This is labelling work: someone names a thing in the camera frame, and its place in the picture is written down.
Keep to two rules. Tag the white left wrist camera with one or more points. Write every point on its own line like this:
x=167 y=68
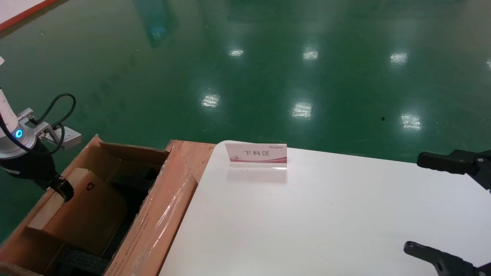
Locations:
x=71 y=138

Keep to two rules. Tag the black foam padding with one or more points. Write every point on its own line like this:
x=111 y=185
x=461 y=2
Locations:
x=80 y=264

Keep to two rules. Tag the white red sign card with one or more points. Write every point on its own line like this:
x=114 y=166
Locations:
x=257 y=153

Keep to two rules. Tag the large cardboard box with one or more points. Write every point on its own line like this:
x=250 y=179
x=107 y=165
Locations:
x=161 y=214

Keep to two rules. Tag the silver camera bracket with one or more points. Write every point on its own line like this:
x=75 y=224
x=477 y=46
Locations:
x=40 y=129

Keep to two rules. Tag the small cardboard box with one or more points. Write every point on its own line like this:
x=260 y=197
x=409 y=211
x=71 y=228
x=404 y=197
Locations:
x=92 y=218

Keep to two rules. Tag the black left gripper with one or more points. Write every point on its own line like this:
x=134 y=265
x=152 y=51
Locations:
x=30 y=166

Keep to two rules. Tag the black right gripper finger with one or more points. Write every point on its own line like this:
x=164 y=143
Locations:
x=441 y=163
x=445 y=264

